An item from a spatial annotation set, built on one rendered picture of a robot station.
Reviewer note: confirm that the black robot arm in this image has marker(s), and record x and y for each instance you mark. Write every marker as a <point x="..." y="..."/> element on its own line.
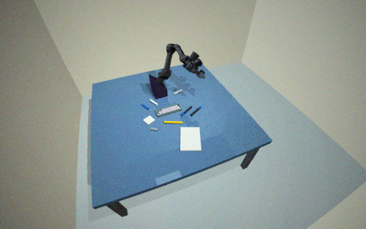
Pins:
<point x="171" y="48"/>

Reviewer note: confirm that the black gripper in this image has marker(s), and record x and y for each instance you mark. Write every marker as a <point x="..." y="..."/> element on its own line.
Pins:
<point x="194" y="69"/>

